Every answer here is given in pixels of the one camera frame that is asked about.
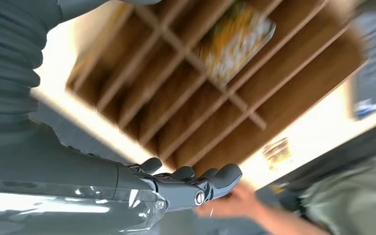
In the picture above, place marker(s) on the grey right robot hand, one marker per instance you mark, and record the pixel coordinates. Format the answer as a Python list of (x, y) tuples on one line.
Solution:
[(51, 181)]

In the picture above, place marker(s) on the yellow printed sticker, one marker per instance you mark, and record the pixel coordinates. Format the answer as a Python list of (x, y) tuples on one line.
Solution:
[(276, 152)]

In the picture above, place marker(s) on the wooden compartment organizer box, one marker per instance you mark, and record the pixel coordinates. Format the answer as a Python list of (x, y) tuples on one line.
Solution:
[(282, 100)]

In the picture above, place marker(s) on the blue label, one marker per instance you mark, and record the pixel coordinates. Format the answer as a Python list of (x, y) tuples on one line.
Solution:
[(367, 108)]

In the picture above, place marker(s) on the person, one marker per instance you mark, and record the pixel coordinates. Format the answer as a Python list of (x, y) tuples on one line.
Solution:
[(353, 198)]

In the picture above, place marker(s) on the ribbed grey right arm sleeve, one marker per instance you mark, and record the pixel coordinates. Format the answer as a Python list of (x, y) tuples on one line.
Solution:
[(9, 58)]

